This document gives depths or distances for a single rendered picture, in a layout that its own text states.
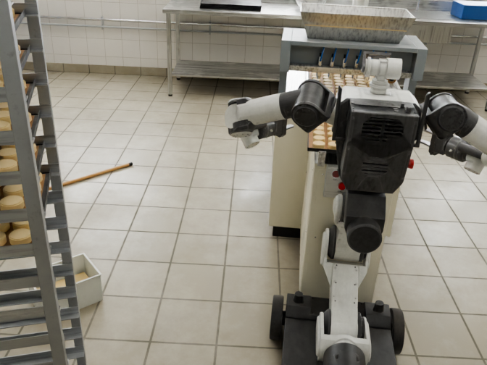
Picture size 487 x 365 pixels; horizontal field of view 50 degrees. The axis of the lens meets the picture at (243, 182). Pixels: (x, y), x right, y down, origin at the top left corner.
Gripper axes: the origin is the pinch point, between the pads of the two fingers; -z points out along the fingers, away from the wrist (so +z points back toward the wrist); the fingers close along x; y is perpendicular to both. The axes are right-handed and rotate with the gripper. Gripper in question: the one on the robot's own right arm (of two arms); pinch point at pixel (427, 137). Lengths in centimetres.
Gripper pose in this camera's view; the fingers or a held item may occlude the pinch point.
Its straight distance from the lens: 230.7
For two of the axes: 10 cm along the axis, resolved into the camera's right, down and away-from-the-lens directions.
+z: 6.2, 3.8, -6.9
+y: -7.9, 2.5, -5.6
